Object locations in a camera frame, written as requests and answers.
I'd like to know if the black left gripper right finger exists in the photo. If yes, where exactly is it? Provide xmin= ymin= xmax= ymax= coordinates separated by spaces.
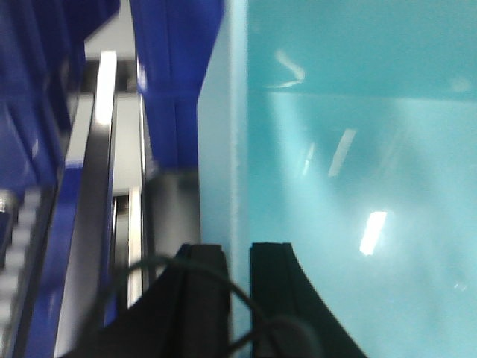
xmin=250 ymin=242 xmax=365 ymax=357

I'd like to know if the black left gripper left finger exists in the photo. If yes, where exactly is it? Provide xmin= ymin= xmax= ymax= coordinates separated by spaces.
xmin=67 ymin=266 xmax=230 ymax=357

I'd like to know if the light cyan plastic bin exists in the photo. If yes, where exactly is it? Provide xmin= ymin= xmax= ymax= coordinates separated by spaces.
xmin=198 ymin=1 xmax=476 ymax=357

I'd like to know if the white roller track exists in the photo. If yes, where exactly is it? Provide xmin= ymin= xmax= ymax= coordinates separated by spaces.
xmin=1 ymin=188 xmax=42 ymax=339

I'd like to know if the dark blue bin upper left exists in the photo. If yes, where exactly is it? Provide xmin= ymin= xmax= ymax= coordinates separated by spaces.
xmin=130 ymin=0 xmax=224 ymax=169

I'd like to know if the black cable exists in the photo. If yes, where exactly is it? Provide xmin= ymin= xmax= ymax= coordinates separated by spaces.
xmin=92 ymin=255 xmax=321 ymax=358

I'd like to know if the steel lane divider rail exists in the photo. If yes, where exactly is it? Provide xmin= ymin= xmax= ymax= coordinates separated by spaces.
xmin=54 ymin=51 xmax=117 ymax=357

